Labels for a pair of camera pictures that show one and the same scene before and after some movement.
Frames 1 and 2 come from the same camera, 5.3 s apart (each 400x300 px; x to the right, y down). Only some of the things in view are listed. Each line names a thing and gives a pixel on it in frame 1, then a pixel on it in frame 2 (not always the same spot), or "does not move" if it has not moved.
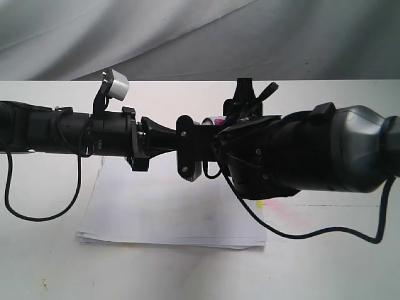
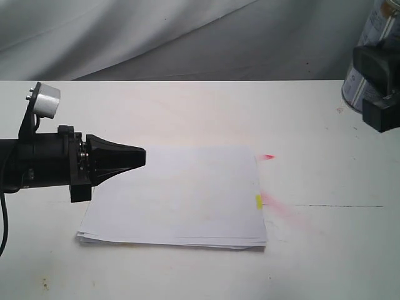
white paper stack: x=160 y=207 does not move
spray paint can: x=214 y=120 → x=381 y=24
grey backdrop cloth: x=199 y=40 does not move
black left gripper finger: x=156 y=139 → x=106 y=158
